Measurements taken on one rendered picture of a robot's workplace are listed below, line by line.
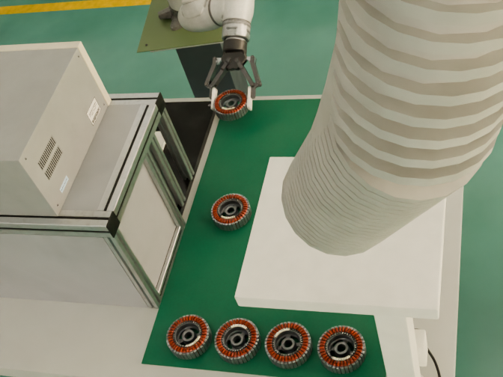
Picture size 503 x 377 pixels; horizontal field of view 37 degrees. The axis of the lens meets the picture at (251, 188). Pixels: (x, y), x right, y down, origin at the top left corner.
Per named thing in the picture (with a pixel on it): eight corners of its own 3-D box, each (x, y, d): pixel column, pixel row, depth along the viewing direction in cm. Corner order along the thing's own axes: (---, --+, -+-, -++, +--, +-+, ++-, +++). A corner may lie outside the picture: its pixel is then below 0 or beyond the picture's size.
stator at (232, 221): (218, 200, 216) (214, 192, 213) (254, 200, 213) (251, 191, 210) (210, 232, 209) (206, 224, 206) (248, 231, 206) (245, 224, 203)
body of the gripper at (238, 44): (218, 37, 232) (216, 66, 230) (244, 36, 229) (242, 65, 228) (226, 46, 239) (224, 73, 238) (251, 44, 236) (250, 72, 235)
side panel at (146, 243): (176, 224, 214) (138, 149, 190) (186, 224, 213) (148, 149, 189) (148, 307, 198) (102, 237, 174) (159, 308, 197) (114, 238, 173)
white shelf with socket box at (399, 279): (307, 272, 193) (269, 156, 159) (453, 280, 182) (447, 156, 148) (282, 399, 172) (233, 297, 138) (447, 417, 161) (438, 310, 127)
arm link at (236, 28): (245, 18, 229) (245, 36, 228) (254, 28, 238) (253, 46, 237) (218, 19, 232) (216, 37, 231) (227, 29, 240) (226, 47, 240)
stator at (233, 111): (220, 96, 238) (217, 88, 235) (253, 96, 234) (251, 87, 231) (212, 122, 231) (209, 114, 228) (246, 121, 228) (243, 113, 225)
